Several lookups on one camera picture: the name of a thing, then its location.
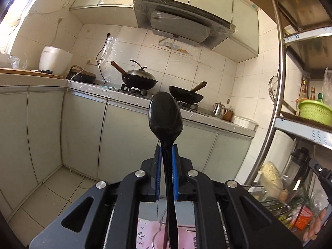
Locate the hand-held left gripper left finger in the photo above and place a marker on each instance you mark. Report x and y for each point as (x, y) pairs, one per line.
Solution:
(157, 171)

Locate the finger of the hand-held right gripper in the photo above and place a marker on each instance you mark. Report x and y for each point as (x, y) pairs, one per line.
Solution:
(320, 171)

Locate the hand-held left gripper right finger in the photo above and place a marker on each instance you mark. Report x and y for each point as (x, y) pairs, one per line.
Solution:
(175, 171)

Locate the black plastic spoon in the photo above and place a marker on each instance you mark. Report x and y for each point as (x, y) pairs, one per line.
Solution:
(166, 114)

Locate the pink utensil cup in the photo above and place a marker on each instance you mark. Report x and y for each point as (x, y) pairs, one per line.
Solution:
(184, 238)

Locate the person's right hand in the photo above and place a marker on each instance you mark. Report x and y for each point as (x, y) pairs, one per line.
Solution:
(315, 225)

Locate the black blender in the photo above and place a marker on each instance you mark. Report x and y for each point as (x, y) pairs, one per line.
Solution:
(298, 160)

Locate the orange snack packet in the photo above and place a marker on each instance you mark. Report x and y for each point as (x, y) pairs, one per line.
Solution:
(302, 217)

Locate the pale lower cabinets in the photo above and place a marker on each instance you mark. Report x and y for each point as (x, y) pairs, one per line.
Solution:
(124, 134)

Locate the napa cabbage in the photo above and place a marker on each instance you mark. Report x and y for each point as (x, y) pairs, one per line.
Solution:
(271, 176)

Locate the green plastic basket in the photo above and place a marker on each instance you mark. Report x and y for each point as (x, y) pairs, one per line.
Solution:
(315, 112)

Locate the clear plastic container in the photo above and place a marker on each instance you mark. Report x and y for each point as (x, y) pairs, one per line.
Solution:
(259, 190)

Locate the floral cloth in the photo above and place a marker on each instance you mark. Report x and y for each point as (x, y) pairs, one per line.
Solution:
(142, 234)

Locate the green capped bottle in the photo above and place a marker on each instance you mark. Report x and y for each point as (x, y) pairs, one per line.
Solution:
(320, 98)

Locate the steel kettle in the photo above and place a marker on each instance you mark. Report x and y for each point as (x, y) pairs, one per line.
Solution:
(218, 111)

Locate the glass sauce bottle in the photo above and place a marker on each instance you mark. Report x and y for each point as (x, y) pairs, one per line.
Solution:
(302, 98)
(312, 94)

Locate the open black wok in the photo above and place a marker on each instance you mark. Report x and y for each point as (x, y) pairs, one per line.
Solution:
(185, 96)

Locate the gas stove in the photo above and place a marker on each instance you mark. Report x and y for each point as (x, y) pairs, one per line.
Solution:
(133, 90)

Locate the white lidded container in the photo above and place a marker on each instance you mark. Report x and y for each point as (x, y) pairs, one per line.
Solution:
(245, 123)

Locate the clear plastic bag on shelf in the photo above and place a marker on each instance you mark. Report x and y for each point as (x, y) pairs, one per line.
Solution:
(328, 83)

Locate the black wok with lid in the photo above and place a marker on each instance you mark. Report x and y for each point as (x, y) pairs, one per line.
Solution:
(140, 80)

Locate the teal rag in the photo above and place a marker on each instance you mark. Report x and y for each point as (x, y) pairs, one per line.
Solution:
(108, 87)

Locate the black countertop cooker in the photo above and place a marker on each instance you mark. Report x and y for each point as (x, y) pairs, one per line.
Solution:
(83, 77)

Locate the steel shelf rack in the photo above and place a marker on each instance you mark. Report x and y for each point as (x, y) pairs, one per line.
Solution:
(281, 57)

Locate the grey range hood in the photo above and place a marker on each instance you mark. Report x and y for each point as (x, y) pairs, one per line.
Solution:
(179, 23)

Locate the white rice cooker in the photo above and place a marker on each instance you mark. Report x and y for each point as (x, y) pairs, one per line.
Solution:
(55, 59)

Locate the wooden cutting board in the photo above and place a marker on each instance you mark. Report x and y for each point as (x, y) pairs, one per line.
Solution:
(15, 71)

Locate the small clear plastic bag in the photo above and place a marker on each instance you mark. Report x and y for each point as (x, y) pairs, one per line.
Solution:
(16, 61)

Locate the window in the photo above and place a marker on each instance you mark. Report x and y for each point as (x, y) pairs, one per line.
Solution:
(23, 0)

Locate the fruit wall decal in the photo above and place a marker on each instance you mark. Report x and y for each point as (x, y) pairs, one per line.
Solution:
(172, 48)

